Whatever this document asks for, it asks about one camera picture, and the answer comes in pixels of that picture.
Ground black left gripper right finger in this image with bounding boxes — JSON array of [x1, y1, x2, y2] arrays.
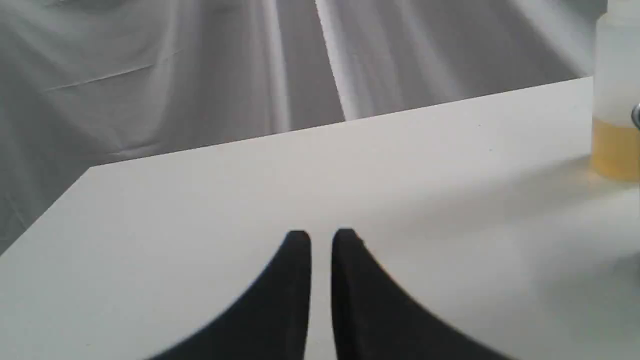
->
[[331, 228, 505, 360]]

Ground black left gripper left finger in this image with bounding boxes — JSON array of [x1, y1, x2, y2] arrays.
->
[[155, 230, 313, 360]]

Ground translucent plastic squeeze bottle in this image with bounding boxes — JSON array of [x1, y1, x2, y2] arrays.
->
[[590, 0, 640, 183]]

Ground stainless steel cup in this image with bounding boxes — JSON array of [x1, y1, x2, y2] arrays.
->
[[630, 103, 640, 130]]

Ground grey backdrop cloth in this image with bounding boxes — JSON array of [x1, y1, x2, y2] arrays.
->
[[0, 0, 607, 252]]

